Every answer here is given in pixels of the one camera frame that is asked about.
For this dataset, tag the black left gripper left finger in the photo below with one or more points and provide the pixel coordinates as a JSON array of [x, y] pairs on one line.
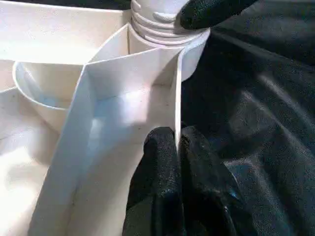
[[157, 182]]

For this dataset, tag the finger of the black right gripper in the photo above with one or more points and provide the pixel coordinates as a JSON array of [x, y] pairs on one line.
[[206, 13]]

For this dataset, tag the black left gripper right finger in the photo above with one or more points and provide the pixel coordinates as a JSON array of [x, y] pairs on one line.
[[209, 196]]

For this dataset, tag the white plastic table leg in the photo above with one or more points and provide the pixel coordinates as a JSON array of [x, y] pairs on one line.
[[162, 27]]

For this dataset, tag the white plastic table top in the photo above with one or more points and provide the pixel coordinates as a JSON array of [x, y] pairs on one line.
[[98, 98]]

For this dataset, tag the black plastic mat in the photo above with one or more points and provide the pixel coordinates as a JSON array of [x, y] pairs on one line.
[[258, 110]]

